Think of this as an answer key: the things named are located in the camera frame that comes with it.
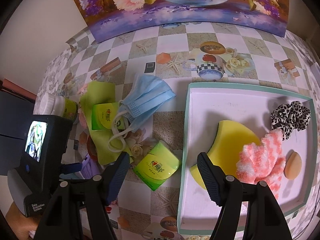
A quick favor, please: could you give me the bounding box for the person's left forearm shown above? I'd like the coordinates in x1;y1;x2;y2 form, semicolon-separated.
5;201;53;240

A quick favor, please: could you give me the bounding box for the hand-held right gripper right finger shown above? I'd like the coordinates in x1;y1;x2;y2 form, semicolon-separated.
197;152;293;240

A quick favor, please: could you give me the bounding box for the pink striped fluffy towel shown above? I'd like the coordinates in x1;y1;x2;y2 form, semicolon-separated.
235;129;285;200

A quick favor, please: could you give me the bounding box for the purple wipes packet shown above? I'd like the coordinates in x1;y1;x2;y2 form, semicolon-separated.
79;155;105;179

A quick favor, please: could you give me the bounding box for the leopard print scrunchie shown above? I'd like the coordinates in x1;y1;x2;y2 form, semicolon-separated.
270;100;311;140

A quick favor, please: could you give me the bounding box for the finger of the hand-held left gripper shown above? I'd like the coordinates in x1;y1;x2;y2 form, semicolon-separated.
59;162;83;175

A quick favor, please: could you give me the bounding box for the orange makeup puff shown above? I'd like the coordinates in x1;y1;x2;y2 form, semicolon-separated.
285;150;302;180

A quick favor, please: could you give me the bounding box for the flower painting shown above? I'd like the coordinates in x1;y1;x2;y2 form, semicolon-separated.
65;0;290;43

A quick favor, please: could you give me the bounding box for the teal rimmed white tray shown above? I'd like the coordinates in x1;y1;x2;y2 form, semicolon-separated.
177;82;318;234

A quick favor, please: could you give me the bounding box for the green tissue pack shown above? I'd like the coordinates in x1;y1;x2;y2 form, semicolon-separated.
132;141;181;192
91;102;130;130

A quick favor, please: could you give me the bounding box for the yellow sponge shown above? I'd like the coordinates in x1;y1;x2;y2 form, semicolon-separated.
189;120;263;190

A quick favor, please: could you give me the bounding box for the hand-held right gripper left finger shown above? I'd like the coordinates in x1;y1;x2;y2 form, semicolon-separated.
36;152;130;240

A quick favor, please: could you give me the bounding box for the white medicine bottle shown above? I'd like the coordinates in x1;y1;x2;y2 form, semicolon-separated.
37;92;78;125

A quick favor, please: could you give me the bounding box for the dark cabinet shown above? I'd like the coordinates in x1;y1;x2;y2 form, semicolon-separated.
0;79;38;175

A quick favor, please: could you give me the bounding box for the green cloth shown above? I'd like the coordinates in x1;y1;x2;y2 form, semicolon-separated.
80;81;133;165

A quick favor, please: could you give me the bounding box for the checkered printed tablecloth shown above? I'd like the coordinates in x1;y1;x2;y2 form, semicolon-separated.
37;22;320;240

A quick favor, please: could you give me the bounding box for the blue face mask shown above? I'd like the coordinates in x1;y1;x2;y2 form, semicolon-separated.
108;74;177;153

